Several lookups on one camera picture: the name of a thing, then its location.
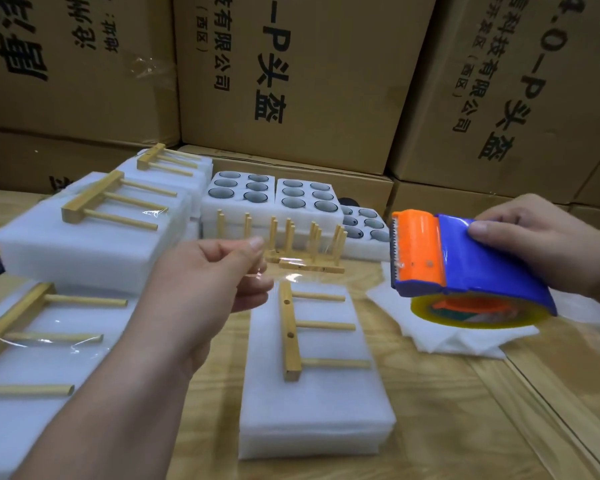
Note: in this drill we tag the person's right hand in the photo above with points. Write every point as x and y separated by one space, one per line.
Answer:
550 240

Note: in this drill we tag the person's left hand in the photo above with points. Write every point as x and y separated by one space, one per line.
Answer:
195 300

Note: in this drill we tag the orange and blue tape dispenser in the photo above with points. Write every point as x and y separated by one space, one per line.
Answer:
480 265

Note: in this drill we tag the stack of white foam trays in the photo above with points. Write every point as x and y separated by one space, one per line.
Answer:
240 210

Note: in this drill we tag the wooden rack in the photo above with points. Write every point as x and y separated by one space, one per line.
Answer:
290 335
80 200
150 157
10 315

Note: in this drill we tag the row of wooden peg racks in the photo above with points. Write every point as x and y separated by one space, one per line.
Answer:
300 263

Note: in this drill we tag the pile of white foam sheets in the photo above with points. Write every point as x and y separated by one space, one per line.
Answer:
450 340

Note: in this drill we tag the person's left forearm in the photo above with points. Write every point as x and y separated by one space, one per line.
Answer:
100 425

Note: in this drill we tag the stack of brown cardboard boxes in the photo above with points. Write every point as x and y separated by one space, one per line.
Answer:
300 65

